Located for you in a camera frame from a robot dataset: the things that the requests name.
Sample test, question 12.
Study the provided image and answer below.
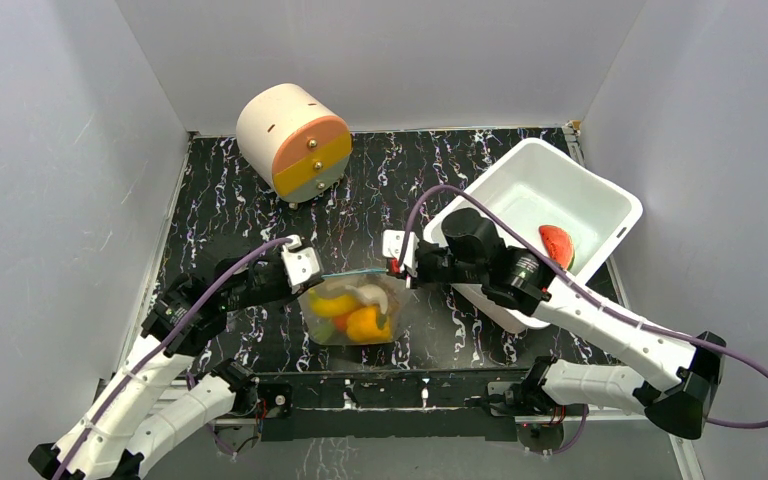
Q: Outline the long yellow banana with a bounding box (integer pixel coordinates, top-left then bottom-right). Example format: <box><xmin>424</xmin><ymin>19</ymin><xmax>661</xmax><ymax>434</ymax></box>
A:
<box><xmin>308</xmin><ymin>290</ymin><xmax>362</xmax><ymax>318</ymax></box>

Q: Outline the white garlic head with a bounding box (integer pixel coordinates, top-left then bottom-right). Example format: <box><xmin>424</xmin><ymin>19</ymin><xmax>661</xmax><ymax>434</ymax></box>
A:
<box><xmin>347</xmin><ymin>284</ymin><xmax>389</xmax><ymax>315</ymax></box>

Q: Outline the clear blue zip bag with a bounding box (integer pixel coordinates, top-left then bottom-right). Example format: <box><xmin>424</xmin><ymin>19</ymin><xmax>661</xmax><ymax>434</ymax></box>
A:
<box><xmin>298</xmin><ymin>269</ymin><xmax>409</xmax><ymax>346</ymax></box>

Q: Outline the yellow bell pepper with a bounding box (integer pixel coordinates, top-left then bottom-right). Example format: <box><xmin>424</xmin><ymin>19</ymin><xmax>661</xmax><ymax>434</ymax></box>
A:
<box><xmin>345</xmin><ymin>306</ymin><xmax>393</xmax><ymax>345</ymax></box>

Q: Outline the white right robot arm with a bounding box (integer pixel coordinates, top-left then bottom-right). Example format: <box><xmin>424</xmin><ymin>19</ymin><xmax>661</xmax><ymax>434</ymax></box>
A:
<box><xmin>401</xmin><ymin>208</ymin><xmax>725</xmax><ymax>440</ymax></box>

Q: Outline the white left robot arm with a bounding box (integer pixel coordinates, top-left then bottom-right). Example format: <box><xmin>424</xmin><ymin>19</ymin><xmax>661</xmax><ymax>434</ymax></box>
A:
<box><xmin>28</xmin><ymin>252</ymin><xmax>321</xmax><ymax>479</ymax></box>

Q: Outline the watermelon slice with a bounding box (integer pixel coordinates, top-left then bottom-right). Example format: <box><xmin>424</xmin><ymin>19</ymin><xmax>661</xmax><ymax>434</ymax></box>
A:
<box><xmin>538</xmin><ymin>224</ymin><xmax>576</xmax><ymax>270</ymax></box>

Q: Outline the white plastic bin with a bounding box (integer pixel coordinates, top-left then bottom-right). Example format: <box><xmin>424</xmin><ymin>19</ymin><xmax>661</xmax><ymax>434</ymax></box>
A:
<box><xmin>424</xmin><ymin>139</ymin><xmax>643</xmax><ymax>333</ymax></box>

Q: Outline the round pastel drawer cabinet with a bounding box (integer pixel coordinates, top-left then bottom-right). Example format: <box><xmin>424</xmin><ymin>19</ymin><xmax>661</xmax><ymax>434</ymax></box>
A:
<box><xmin>236</xmin><ymin>83</ymin><xmax>353</xmax><ymax>204</ymax></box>

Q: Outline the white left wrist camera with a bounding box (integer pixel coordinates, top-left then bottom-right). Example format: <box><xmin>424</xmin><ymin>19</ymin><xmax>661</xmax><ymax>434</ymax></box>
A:
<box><xmin>280</xmin><ymin>235</ymin><xmax>323</xmax><ymax>294</ymax></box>

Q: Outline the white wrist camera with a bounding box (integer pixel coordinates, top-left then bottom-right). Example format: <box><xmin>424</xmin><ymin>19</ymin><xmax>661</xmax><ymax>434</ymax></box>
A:
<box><xmin>382</xmin><ymin>229</ymin><xmax>419</xmax><ymax>278</ymax></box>
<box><xmin>280</xmin><ymin>235</ymin><xmax>323</xmax><ymax>294</ymax></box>

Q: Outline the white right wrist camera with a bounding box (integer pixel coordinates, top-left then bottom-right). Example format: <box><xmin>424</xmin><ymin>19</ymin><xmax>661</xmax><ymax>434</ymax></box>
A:
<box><xmin>382</xmin><ymin>229</ymin><xmax>419</xmax><ymax>278</ymax></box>

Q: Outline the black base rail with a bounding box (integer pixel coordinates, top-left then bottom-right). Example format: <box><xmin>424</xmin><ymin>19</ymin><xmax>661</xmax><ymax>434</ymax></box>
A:
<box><xmin>198</xmin><ymin>360</ymin><xmax>591</xmax><ymax>444</ymax></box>

